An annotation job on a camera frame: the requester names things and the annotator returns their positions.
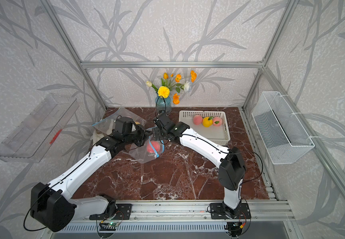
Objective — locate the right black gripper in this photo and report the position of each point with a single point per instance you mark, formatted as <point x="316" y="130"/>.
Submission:
<point x="155" y="131"/>

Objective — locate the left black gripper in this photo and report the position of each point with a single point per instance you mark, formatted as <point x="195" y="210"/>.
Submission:
<point x="143" y="132"/>

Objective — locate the clear zip-top bag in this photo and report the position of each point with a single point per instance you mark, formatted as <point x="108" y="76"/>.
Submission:
<point x="106" y="125"/>
<point x="138" y="149"/>

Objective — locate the yellow peach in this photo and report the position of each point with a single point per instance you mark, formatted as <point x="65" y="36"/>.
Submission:
<point x="207" y="121"/>

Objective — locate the white perforated plastic basket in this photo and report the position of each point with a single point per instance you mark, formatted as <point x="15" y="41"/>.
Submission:
<point x="217" y="134"/>

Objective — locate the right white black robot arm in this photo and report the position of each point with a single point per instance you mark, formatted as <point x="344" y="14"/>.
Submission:
<point x="230" y="163"/>

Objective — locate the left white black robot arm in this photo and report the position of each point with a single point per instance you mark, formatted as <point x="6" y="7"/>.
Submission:
<point x="52" y="204"/>

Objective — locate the blue glass vase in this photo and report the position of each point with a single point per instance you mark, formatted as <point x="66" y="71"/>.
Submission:
<point x="163" y="105"/>

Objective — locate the orange yellow flower bouquet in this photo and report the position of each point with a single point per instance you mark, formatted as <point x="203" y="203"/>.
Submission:
<point x="174" y="85"/>

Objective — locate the left circuit board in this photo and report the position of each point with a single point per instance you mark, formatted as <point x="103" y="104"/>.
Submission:
<point x="108" y="226"/>

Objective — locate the circuit board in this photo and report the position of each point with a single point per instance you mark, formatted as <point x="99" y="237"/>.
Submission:
<point x="234" y="227"/>
<point x="108" y="226"/>

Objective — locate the right circuit board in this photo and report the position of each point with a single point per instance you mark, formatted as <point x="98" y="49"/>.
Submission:
<point x="234" y="227"/>

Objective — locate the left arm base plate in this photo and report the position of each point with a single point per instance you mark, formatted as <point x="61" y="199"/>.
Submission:
<point x="121" y="210"/>

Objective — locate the clear plastic wall tray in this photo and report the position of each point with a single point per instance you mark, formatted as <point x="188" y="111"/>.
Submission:
<point x="31" y="140"/>

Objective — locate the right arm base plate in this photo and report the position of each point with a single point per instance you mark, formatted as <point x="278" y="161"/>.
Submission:
<point x="221" y="211"/>

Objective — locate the white wire mesh basket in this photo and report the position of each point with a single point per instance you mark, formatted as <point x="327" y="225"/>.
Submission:
<point x="283" y="135"/>

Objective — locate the aluminium frame rail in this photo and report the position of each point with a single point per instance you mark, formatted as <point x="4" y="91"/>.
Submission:
<point x="197" y="211"/>

